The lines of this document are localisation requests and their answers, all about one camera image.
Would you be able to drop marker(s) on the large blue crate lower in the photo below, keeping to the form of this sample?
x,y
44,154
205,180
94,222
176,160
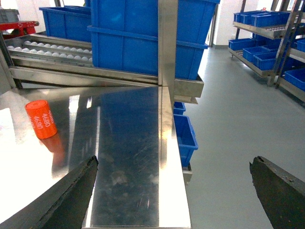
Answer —
x,y
138,53

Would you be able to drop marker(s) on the blue crate rear left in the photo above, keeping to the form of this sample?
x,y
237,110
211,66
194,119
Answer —
x,y
68,22

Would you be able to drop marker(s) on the red metal frame table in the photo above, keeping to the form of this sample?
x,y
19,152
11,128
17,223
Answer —
x,y
24,27

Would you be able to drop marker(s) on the orange cylindrical capacitor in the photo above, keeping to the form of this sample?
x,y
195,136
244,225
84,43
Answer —
x,y
41,118

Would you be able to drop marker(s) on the blue bin under table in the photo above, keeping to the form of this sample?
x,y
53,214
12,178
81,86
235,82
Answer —
x,y
186,138

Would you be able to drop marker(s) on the steel roller rack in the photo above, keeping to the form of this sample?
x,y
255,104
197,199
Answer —
x,y
55,72

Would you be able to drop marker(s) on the steel shelf rack right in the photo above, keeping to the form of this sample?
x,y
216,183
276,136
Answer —
x,y
276,50

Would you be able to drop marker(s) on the large blue crate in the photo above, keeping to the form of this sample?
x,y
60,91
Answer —
x,y
138,53
141,17

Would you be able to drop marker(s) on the large blue crate upper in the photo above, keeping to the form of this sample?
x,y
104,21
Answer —
x,y
141,17

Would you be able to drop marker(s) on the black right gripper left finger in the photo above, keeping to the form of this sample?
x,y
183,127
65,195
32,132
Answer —
x,y
62,206

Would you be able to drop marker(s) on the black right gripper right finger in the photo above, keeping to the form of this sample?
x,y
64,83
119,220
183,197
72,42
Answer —
x,y
281,194

